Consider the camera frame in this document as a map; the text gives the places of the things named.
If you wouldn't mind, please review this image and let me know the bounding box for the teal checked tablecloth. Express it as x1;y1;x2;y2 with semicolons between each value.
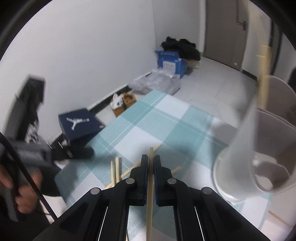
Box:
54;90;274;241

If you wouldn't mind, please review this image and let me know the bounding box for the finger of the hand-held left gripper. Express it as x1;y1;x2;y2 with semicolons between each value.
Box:
51;147;94;161

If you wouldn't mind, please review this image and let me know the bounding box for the white plastic utensil holder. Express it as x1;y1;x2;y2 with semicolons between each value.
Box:
213;75;296;204

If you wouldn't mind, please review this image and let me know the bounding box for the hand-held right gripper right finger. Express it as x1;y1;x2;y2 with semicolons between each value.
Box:
153;154;271;241

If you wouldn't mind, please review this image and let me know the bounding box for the black cable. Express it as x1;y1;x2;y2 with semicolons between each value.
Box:
0;132;58;222

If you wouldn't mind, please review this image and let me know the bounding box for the person's left hand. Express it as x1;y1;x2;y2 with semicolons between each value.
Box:
0;162;43;213

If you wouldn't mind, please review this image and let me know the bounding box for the dark hanging cloth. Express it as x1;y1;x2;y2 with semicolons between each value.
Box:
4;75;46;142

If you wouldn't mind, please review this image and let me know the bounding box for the pile of black clothes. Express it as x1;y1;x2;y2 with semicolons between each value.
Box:
160;36;201;62

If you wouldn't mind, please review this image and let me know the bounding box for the pile of wooden chopsticks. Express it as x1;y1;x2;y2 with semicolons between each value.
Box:
102;144;182;191

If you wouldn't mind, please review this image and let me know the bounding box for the grey plastic bag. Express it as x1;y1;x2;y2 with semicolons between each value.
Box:
128;71;182;95

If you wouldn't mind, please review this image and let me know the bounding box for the grey door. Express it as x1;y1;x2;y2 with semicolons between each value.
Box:
203;0;249;70

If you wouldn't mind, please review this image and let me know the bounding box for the dark grey cloth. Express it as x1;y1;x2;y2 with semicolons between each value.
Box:
35;160;63;198

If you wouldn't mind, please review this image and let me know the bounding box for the black framed door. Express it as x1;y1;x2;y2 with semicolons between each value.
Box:
269;19;283;75

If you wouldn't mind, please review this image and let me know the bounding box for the blue cardboard box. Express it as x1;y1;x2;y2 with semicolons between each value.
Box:
154;50;188;80

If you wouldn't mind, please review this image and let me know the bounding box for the navy shoe box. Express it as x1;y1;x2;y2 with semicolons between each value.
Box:
58;108;107;147

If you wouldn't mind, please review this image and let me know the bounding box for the light wooden chopstick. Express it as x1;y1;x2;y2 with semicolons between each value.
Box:
257;45;272;107
146;147;155;241

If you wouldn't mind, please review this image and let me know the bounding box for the brown cardboard box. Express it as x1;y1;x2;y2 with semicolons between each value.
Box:
186;59;201;76

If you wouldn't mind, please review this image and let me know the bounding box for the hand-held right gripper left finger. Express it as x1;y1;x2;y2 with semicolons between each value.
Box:
32;154;149;241

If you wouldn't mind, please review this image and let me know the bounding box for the white crumpled cloth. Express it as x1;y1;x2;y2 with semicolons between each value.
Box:
110;93;123;109

